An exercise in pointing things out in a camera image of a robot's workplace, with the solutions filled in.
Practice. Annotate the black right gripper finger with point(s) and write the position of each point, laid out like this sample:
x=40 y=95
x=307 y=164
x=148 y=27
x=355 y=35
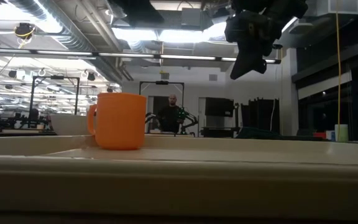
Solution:
x=247 y=63

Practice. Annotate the dark green cloth napkin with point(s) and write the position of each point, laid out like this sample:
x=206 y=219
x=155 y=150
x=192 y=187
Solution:
x=259 y=133

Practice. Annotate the orange plastic mug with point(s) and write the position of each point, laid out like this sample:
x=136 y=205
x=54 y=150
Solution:
x=120 y=121

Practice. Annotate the white ribbed bowl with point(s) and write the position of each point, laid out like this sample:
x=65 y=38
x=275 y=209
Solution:
x=68 y=124

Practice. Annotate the beige plastic tray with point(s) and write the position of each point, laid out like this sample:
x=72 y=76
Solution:
x=179 y=186

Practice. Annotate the large black display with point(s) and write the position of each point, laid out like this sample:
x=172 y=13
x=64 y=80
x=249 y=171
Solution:
x=219 y=106

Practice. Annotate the black folding screen panels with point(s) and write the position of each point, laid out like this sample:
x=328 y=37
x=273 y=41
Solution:
x=259 y=118

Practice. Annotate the person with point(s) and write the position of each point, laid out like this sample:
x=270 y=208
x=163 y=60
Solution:
x=169 y=116

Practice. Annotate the red box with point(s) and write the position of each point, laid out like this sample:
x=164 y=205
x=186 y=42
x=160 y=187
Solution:
x=319 y=135

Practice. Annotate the pale green white cylinder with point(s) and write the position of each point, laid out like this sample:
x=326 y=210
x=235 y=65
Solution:
x=341 y=133

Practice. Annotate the long LED light bar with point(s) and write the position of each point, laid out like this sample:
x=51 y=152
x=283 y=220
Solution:
x=126 y=55

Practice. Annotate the round black ceiling device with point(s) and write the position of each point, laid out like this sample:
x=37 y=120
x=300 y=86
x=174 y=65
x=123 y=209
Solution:
x=24 y=30

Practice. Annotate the background black gantry frame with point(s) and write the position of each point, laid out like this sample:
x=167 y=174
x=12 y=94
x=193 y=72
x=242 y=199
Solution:
x=54 y=77
x=162 y=83

